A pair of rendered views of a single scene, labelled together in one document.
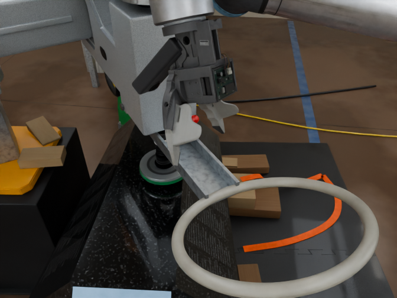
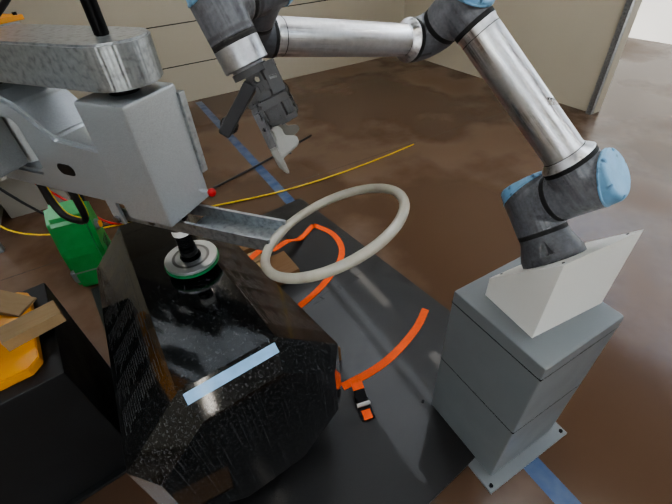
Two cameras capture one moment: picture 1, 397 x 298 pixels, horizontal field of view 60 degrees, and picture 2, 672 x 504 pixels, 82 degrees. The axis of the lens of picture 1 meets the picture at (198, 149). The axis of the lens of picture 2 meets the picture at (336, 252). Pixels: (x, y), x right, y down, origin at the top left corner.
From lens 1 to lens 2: 0.43 m
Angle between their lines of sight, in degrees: 27
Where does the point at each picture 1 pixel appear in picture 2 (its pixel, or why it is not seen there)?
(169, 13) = (245, 60)
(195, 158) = (231, 225)
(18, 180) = (17, 362)
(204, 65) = (278, 93)
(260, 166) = not seen: hidden behind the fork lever
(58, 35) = not seen: outside the picture
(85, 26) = (15, 151)
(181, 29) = (254, 70)
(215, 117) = not seen: hidden behind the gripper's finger
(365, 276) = (387, 280)
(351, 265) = (403, 210)
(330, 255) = (355, 281)
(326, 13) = (319, 45)
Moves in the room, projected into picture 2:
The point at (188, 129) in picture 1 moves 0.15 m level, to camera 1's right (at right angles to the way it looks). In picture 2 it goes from (287, 141) to (347, 119)
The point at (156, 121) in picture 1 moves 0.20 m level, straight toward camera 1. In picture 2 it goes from (177, 208) to (208, 230)
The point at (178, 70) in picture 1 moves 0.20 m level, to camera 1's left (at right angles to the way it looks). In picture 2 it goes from (260, 103) to (158, 134)
